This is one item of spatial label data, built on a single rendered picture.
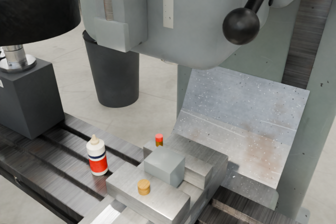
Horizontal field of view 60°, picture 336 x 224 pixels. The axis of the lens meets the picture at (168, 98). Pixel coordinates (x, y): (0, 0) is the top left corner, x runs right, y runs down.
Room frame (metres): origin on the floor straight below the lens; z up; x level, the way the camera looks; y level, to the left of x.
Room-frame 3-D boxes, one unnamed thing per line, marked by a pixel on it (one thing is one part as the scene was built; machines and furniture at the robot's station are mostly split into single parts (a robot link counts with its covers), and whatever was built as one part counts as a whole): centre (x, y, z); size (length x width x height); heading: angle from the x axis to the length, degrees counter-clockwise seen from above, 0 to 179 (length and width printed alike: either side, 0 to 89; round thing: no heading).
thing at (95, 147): (0.50, 0.17, 0.99); 0.04 x 0.04 x 0.11
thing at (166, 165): (0.40, 0.01, 1.04); 0.06 x 0.05 x 0.06; 56
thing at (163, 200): (0.35, 0.04, 1.02); 0.15 x 0.06 x 0.04; 56
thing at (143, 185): (0.35, 0.04, 1.05); 0.02 x 0.02 x 0.02
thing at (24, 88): (0.72, 0.43, 1.03); 0.22 x 0.12 x 0.20; 59
